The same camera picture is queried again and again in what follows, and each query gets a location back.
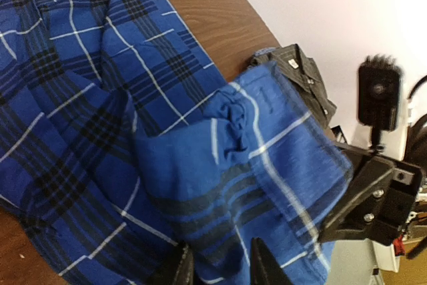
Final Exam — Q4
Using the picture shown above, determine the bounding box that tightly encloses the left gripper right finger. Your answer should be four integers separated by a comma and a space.
250, 238, 292, 285

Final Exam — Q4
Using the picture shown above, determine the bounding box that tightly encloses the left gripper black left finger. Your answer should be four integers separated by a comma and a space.
149, 243, 194, 285

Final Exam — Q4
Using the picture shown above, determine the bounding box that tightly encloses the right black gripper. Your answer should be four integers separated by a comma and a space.
318, 127, 424, 246

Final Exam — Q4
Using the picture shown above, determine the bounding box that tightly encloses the blue plaid long sleeve shirt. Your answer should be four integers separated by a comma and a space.
1, 0, 352, 284

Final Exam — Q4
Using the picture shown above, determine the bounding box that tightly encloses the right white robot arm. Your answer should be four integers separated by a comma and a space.
319, 78, 426, 271

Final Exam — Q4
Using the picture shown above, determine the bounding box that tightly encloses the dark striped folded shirt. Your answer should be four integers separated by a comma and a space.
249, 44, 337, 128

